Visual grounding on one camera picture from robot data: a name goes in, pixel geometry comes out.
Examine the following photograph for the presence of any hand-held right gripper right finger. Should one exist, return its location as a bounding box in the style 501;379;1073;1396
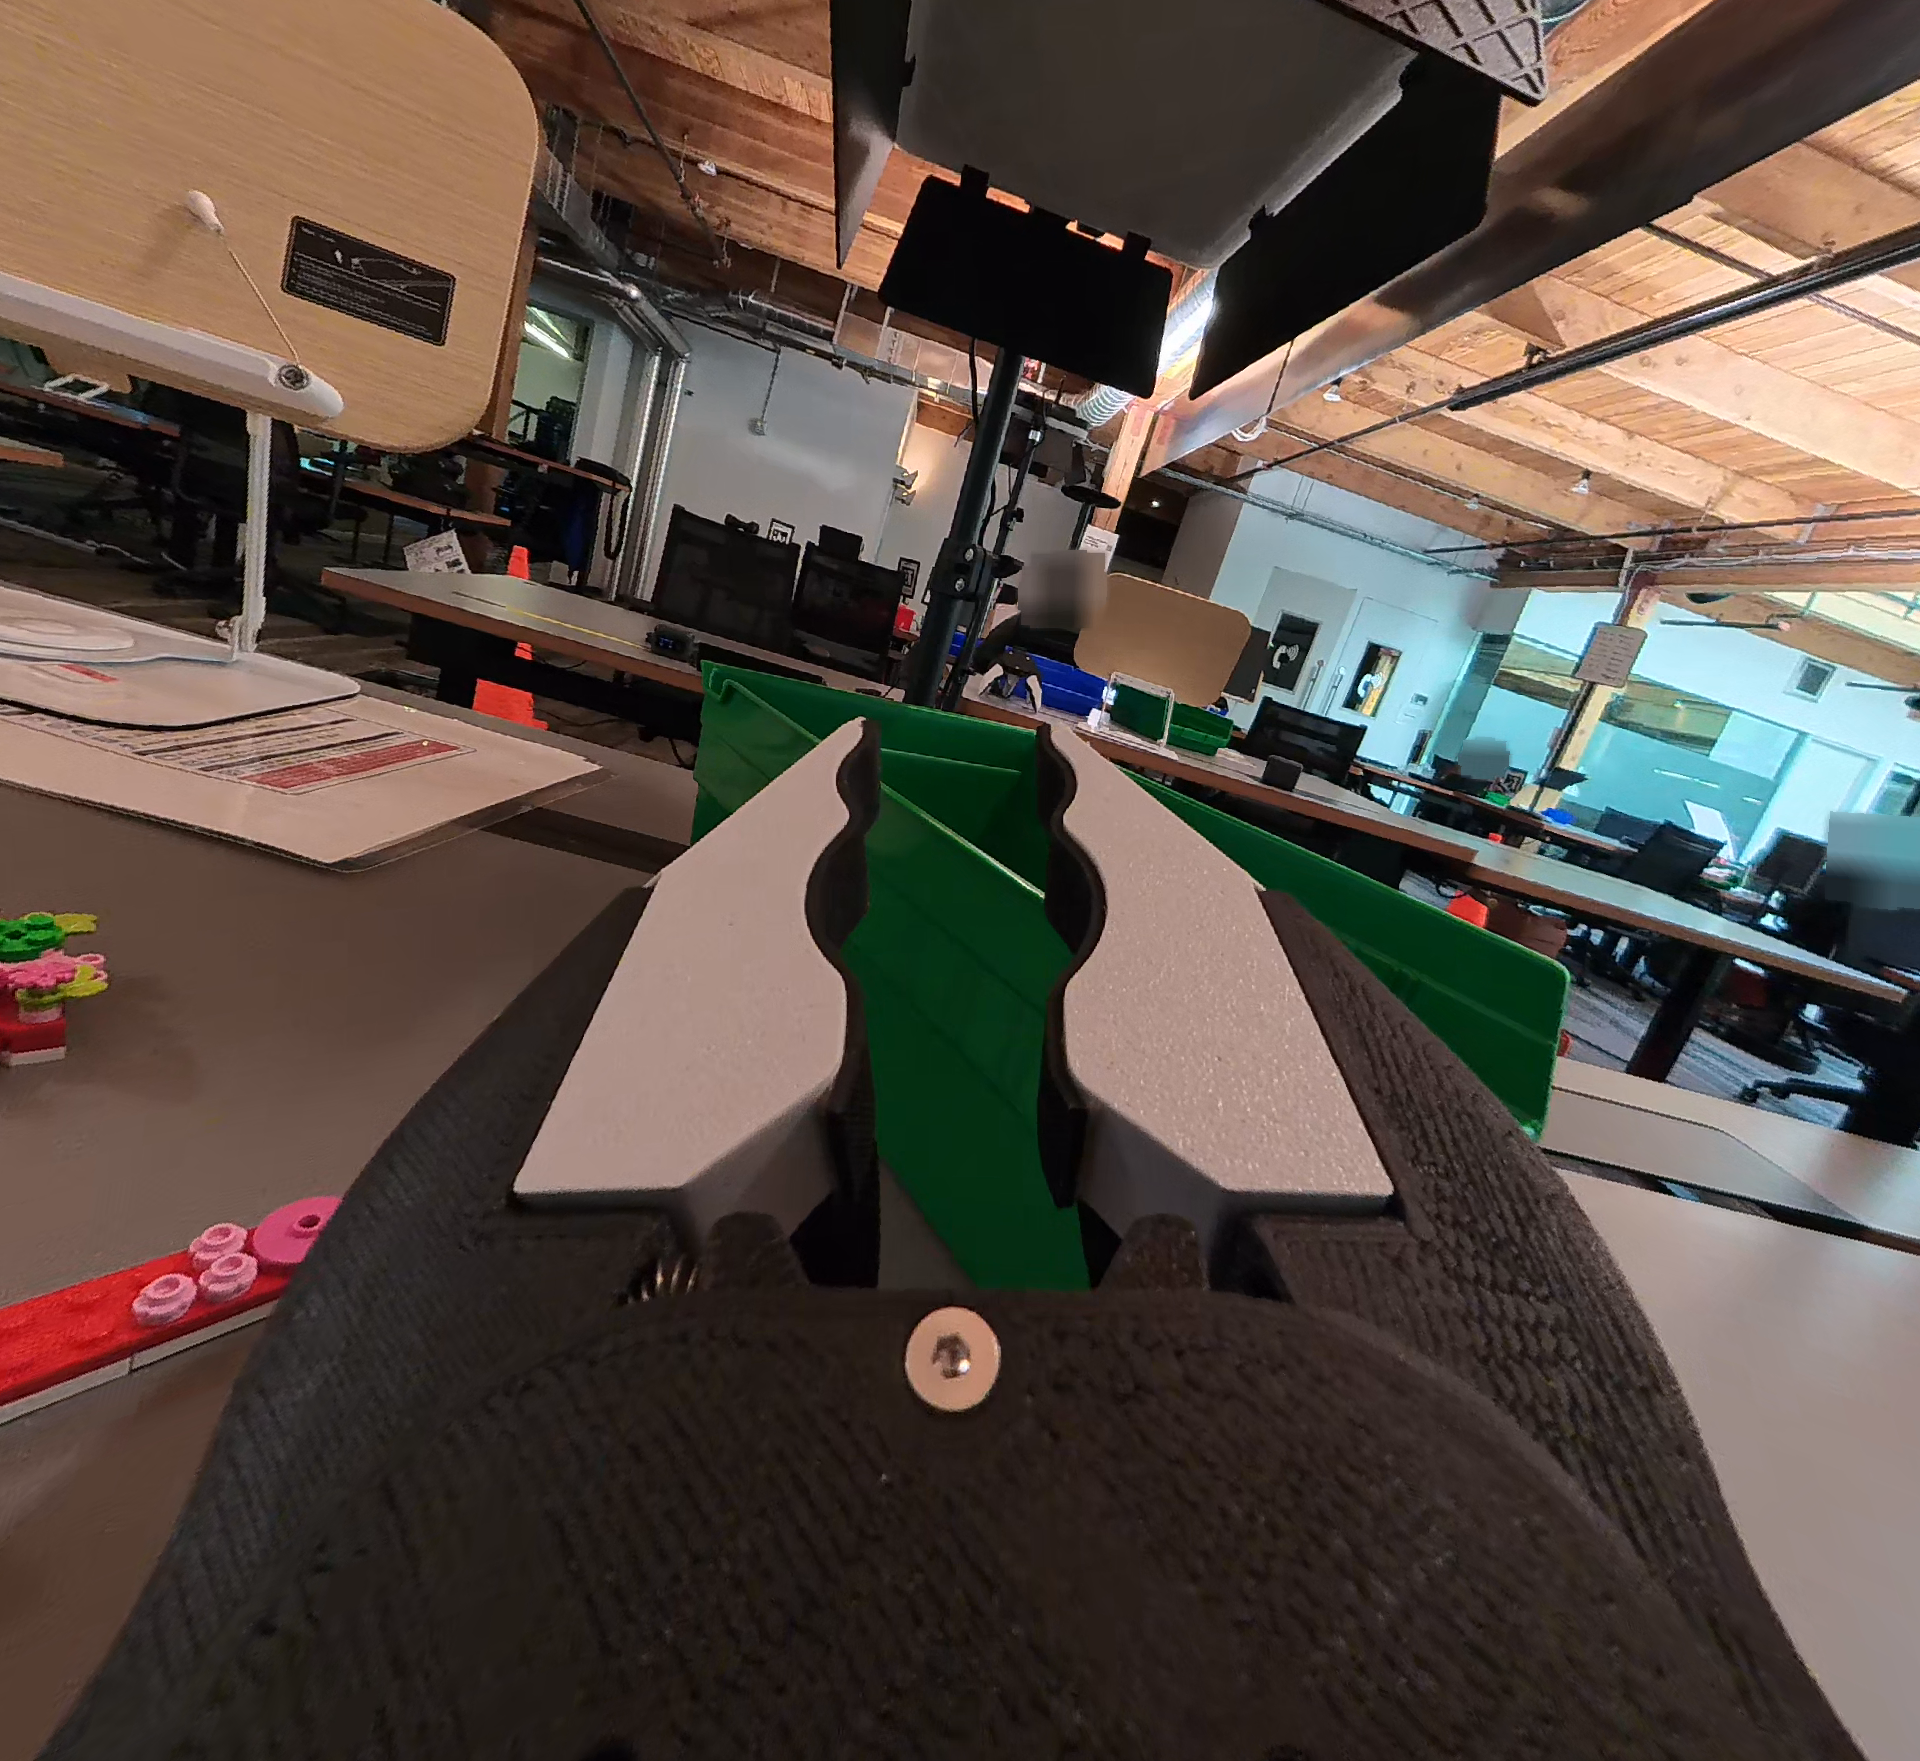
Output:
1036;722;1395;1290

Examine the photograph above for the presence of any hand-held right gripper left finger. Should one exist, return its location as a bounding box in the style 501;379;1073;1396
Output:
510;715;887;1290

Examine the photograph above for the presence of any green plastic bin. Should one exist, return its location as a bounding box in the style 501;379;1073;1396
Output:
692;660;1571;1296

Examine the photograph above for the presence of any black office chair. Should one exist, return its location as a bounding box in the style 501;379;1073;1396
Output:
1243;698;1366;786
1746;892;1920;1143

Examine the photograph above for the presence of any blue plastic bin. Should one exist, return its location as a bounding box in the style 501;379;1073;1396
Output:
981;652;1118;712

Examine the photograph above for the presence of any rounded light wooden board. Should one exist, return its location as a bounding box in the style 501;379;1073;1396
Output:
1073;573;1253;711
0;0;541;456

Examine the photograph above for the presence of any white printed instruction sheet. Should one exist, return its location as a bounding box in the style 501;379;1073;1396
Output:
0;689;605;873

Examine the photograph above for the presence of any black monitor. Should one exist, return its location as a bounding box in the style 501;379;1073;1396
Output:
650;505;801;653
790;544;909;684

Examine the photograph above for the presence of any long wooden office table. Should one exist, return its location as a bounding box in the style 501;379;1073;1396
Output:
1050;718;1910;1080

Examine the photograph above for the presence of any long grey office table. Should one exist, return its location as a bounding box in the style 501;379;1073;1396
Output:
320;565;900;742

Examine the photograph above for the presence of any black light stand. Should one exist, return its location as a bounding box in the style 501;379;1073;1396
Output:
897;351;1053;712

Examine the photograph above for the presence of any white desk lamp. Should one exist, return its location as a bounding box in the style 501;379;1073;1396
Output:
0;188;363;729

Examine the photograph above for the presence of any studio light panel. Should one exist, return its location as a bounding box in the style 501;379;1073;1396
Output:
830;0;1549;402

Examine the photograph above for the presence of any red lego heart frame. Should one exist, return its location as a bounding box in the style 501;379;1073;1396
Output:
0;908;342;1426

